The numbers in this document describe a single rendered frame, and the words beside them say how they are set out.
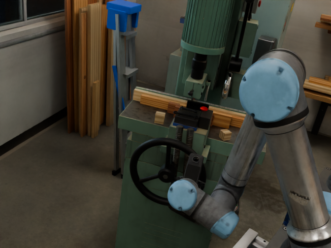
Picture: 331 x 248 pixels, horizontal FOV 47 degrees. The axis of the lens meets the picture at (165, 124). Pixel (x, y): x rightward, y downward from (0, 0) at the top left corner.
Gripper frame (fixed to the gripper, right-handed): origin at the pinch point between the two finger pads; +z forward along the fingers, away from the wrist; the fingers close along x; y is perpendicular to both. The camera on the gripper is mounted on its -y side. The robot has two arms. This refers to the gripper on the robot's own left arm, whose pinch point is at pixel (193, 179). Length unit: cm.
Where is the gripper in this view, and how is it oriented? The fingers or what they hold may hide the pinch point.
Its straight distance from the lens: 132.7
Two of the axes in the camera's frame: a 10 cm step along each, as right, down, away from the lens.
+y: -2.4, 9.7, -0.5
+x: 9.6, 2.3, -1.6
